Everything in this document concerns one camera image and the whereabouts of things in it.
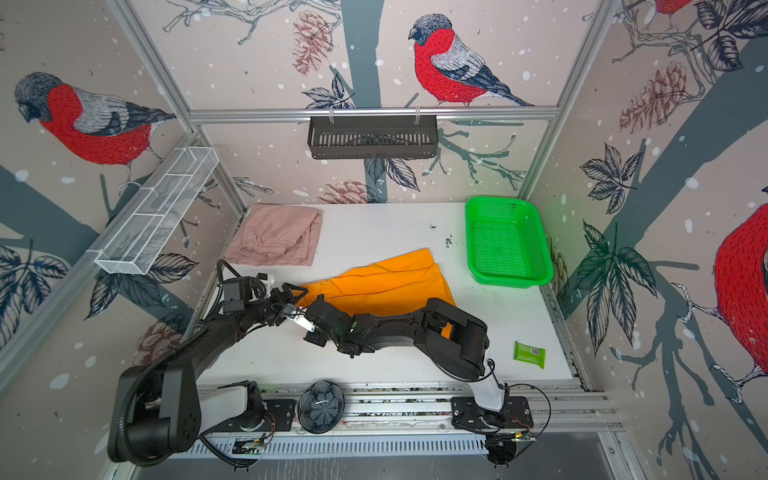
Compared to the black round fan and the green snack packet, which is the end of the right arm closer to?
the black round fan

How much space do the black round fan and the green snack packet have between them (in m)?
0.50

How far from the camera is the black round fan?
725 millimetres

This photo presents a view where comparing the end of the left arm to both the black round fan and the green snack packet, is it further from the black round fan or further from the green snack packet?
the green snack packet

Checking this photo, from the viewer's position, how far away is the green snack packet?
831 millimetres
